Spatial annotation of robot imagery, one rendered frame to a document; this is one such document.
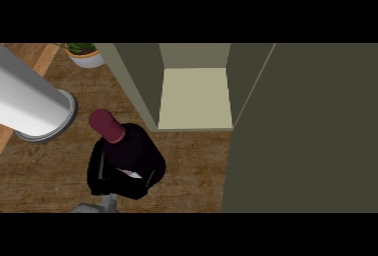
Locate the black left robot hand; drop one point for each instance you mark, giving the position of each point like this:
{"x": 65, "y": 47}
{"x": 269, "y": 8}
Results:
{"x": 110, "y": 186}

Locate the dark wine bottle maroon cap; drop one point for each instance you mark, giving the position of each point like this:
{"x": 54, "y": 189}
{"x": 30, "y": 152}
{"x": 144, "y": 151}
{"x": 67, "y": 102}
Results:
{"x": 105, "y": 125}

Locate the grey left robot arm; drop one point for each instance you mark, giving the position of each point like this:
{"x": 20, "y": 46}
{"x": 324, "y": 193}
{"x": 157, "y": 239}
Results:
{"x": 101, "y": 206}

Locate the olive open cabinet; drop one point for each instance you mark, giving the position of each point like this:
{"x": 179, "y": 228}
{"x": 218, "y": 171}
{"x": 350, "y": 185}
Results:
{"x": 194, "y": 100}

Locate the dark olive cabinet door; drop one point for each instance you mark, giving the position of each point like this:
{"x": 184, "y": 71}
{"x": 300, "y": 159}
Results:
{"x": 305, "y": 133}

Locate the white cylinder with grey base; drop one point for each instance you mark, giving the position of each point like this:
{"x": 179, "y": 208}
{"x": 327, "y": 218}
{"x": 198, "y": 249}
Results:
{"x": 30, "y": 100}

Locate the green plant in white pot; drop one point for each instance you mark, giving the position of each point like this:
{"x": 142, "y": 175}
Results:
{"x": 86, "y": 55}

